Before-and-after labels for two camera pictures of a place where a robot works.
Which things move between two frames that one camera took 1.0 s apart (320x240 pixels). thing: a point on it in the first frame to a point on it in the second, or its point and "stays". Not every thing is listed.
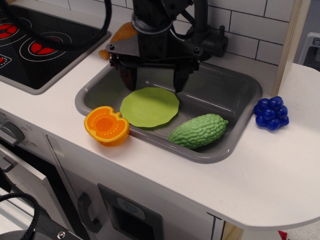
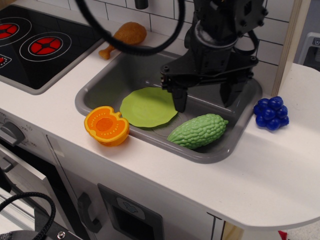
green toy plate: x=147 y=106 stays
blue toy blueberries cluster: x=271 y=113 stays
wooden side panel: x=292 y=44 stays
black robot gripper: x=160 y=50 to x=205 y=61
